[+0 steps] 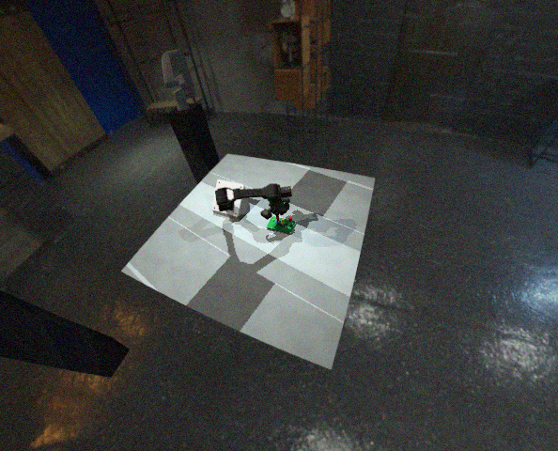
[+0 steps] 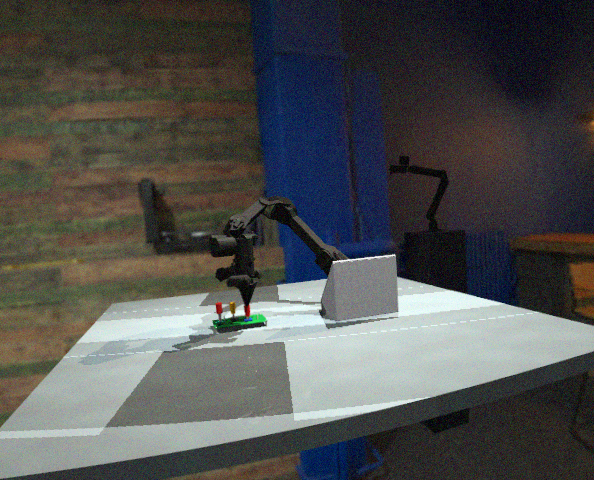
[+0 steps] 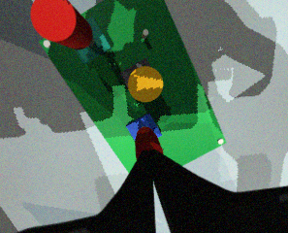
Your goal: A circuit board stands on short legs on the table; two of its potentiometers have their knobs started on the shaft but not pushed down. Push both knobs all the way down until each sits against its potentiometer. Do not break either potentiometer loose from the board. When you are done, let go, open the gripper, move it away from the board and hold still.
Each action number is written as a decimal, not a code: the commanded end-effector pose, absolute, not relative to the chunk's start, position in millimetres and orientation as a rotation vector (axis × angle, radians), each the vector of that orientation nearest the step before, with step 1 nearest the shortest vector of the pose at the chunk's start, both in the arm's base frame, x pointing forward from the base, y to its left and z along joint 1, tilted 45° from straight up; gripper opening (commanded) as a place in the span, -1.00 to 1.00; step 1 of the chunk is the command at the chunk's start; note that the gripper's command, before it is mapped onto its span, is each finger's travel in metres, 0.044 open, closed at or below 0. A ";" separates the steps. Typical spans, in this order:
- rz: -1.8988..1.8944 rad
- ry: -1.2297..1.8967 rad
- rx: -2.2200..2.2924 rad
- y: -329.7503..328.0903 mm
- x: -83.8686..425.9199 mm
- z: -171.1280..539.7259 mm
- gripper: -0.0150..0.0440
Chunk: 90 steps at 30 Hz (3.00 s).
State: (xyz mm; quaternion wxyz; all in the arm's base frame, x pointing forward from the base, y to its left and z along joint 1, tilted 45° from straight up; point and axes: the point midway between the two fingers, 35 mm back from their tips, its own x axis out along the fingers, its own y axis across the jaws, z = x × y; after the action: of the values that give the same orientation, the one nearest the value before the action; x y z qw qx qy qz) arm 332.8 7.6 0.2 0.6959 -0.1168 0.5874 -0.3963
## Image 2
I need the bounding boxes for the green circuit board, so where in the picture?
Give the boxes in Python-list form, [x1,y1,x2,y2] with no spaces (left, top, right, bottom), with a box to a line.
[212,302,268,334]

